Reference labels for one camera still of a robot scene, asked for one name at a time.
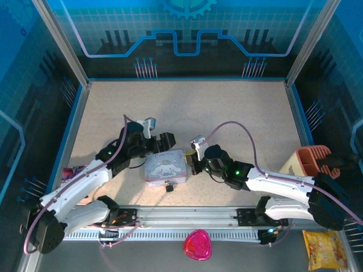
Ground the pastel cartoon tin box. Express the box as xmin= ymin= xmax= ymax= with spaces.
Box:
xmin=143 ymin=149 xmax=188 ymax=188

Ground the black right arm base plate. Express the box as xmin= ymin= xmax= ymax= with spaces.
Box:
xmin=237 ymin=208 xmax=259 ymax=227

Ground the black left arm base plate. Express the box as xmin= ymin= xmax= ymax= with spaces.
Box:
xmin=116 ymin=208 xmax=138 ymax=227

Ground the yellow snack bag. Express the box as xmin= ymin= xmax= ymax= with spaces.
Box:
xmin=302 ymin=229 xmax=348 ymax=271

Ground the purple snack packet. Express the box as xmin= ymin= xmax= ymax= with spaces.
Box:
xmin=62 ymin=167 xmax=86 ymax=181

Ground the aluminium table side rail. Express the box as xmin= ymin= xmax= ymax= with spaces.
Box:
xmin=285 ymin=82 xmax=314 ymax=148
xmin=47 ymin=83 xmax=91 ymax=206

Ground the aluminium mounting rail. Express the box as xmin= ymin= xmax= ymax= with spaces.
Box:
xmin=65 ymin=205 xmax=321 ymax=231

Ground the cream and orange utensil holder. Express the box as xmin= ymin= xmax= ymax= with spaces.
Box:
xmin=279 ymin=144 xmax=341 ymax=181

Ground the white slotted cable duct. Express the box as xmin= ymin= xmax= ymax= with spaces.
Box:
xmin=64 ymin=228 xmax=263 ymax=242

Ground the pink triangular plastic container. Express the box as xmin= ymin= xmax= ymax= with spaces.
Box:
xmin=183 ymin=228 xmax=212 ymax=261

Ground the aluminium frame post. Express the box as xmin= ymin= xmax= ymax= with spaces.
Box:
xmin=285 ymin=0 xmax=340 ymax=86
xmin=30 ymin=0 xmax=92 ymax=87

